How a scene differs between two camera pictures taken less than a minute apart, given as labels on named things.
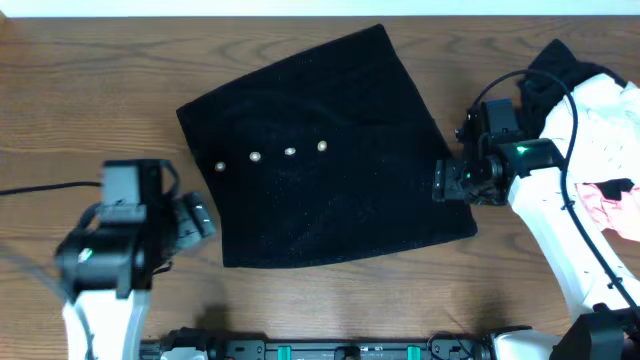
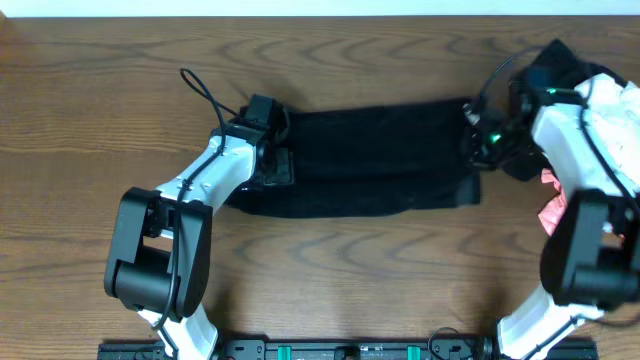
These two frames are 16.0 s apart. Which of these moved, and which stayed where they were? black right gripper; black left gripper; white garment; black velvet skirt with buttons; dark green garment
Moved: black velvet skirt with buttons; black right gripper; black left gripper
Stayed: white garment; dark green garment
